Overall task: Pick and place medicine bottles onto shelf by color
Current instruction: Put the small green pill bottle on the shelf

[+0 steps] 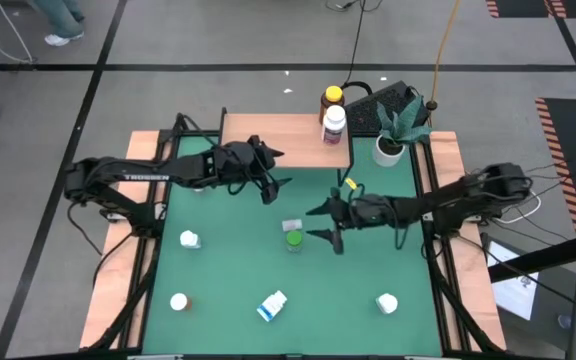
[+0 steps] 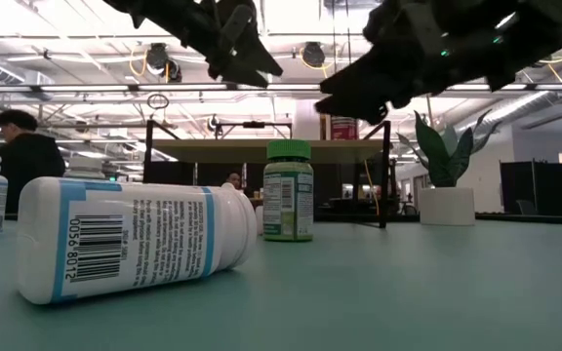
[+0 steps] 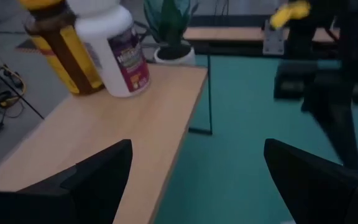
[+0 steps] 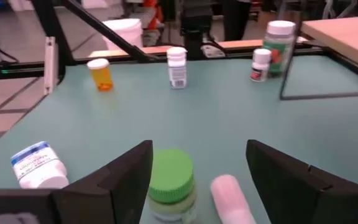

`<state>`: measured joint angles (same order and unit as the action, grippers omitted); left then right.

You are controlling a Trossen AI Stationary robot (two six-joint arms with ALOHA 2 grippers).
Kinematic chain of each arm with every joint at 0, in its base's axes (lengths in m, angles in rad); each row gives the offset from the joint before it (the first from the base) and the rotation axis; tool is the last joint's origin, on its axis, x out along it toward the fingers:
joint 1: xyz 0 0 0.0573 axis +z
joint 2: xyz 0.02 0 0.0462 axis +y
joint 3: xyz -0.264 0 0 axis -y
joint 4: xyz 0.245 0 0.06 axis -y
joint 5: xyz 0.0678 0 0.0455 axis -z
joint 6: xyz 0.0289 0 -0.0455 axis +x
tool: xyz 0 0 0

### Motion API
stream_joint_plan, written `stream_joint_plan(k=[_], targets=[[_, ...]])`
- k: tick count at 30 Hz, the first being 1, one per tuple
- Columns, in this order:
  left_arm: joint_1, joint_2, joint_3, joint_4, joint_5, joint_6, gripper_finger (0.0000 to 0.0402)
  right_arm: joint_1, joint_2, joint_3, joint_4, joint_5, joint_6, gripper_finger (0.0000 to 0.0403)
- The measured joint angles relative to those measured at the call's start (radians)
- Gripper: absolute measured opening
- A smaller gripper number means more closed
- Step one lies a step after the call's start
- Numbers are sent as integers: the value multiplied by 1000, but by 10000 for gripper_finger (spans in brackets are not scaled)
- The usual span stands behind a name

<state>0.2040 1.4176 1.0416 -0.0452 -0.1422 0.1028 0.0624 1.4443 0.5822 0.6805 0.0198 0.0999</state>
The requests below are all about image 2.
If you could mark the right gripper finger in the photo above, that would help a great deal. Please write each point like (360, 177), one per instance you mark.
(373, 75)
(364, 108)

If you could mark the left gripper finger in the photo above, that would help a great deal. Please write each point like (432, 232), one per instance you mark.
(256, 56)
(234, 73)

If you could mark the green bottle green cap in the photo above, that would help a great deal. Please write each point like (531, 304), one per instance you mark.
(288, 205)

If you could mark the white bottle blue barcode label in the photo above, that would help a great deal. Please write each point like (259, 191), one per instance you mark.
(130, 239)

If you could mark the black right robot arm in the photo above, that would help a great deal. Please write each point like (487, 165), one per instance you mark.
(530, 39)

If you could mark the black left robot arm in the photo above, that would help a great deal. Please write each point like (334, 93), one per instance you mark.
(120, 7)

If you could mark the green artificial plant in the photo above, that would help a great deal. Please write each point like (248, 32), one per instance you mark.
(437, 156)

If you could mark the person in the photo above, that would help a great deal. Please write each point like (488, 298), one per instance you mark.
(27, 161)
(233, 179)

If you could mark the white plant pot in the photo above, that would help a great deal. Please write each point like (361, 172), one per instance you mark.
(447, 207)

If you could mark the long ceiling light strip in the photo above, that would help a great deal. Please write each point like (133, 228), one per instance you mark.
(91, 88)

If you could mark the black room partition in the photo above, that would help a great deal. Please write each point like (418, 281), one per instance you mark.
(554, 187)

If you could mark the black background rig frame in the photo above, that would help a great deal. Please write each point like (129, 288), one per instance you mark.
(254, 125)

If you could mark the wooden shelf black frame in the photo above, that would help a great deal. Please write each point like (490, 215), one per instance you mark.
(212, 151)

